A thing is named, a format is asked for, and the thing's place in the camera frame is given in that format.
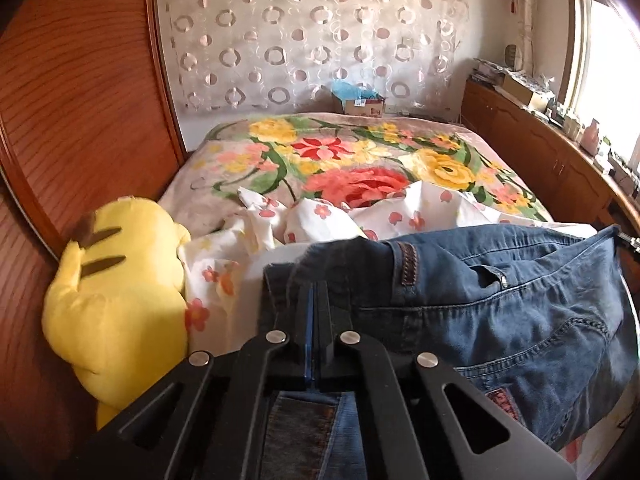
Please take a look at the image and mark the floral blanket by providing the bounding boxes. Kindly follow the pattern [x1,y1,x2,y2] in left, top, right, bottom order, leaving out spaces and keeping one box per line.
[159,112,556,241]

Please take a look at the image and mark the open brown cardboard box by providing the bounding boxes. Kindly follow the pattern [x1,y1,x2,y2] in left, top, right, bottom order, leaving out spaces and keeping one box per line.
[331,80,388,117]

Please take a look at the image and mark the long wooden cabinet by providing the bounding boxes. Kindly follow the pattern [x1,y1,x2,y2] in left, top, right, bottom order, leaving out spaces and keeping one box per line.
[460,80,640,241]

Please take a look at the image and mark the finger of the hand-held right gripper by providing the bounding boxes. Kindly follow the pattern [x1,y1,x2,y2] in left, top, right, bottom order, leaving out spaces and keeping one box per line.
[619,231,640,262]

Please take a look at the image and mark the pink bottle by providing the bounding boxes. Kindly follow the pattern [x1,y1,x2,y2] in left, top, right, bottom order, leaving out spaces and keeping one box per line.
[580,119,601,155]

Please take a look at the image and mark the floral window curtain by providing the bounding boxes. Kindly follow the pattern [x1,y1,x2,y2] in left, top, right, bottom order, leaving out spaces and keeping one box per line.
[500,0,540,73]

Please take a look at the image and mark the wooden headboard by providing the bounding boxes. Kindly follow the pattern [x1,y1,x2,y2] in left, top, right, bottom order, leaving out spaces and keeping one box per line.
[0,0,188,461]

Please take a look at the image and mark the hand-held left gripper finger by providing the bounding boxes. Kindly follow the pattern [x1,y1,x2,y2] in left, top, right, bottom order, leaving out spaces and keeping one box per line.
[55,282,315,480]
[314,284,578,480]

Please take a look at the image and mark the flat cardboard box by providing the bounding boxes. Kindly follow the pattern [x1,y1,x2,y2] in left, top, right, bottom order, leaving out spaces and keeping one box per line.
[500,72,556,111]

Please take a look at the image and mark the blue denim pants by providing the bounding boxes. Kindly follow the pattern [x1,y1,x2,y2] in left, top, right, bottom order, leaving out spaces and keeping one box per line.
[262,224,638,480]

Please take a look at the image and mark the bright window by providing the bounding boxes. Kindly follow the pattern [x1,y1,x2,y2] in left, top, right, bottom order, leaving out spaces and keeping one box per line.
[555,0,640,171]

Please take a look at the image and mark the circle patterned sheer curtain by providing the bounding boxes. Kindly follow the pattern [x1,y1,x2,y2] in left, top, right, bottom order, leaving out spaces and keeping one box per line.
[157,0,473,117]

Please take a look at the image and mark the stack of papers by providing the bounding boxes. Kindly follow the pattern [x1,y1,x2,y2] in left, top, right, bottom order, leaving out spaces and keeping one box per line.
[467,57,506,86]

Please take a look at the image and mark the yellow plush toy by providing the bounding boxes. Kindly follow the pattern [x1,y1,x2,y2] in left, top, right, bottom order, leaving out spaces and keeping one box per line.
[42,196,193,431]

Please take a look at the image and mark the white strawberry print sheet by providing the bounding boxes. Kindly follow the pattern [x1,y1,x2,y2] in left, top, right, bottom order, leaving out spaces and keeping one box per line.
[177,180,636,480]

